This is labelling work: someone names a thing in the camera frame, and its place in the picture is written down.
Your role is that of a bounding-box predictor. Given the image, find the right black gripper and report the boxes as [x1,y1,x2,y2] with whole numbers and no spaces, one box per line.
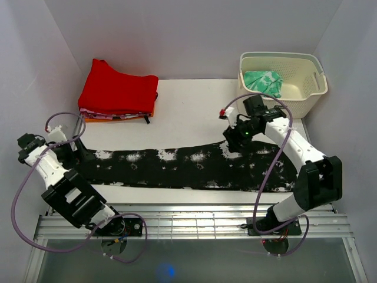
[223,117,260,153]

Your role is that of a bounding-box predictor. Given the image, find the black white tie-dye trousers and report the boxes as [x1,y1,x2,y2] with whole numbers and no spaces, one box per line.
[77,140,299,193]

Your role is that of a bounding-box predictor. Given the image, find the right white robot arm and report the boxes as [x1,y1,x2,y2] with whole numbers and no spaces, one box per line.
[219,93,343,235]

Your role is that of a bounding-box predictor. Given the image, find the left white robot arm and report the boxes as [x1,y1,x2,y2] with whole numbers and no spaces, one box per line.
[17,133,125,236]

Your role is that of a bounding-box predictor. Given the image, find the pink patterned folded trousers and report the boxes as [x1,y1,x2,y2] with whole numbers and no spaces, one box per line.
[80,108,153,122]

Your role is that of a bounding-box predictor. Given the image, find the green white tie-dye trousers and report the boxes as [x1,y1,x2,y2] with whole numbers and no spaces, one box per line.
[243,71,283,98]

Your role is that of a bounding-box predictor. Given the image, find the red folded trousers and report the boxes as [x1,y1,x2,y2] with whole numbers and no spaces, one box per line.
[78,59,158,103]

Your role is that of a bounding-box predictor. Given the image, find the cream plastic laundry basket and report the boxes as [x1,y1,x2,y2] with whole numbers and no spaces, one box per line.
[236,52,328,119]

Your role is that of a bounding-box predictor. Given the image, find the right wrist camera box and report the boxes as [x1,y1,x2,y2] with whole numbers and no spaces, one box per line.
[219,107,238,129]

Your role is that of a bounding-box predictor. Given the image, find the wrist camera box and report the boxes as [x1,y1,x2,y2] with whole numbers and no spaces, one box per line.
[219,107,238,129]
[45,125,68,143]

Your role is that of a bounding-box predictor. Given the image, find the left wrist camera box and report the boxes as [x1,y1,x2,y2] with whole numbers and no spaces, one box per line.
[45,125,68,143]

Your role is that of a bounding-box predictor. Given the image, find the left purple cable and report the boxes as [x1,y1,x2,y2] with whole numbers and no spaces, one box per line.
[10,111,148,264]

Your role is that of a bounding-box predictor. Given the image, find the purple cable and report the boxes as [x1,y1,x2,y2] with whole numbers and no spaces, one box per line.
[10,111,148,264]
[223,94,310,256]

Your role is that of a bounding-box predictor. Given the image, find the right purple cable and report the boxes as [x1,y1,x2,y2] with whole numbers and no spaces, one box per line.
[223,94,310,256]

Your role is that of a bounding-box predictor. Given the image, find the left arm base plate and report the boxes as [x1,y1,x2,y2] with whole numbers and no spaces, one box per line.
[94,218,143,238]

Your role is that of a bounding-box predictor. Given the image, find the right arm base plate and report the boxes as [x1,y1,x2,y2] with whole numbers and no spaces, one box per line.
[240,216,302,237]

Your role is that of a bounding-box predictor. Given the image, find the aluminium rail frame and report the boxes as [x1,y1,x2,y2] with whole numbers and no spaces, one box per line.
[23,114,369,283]

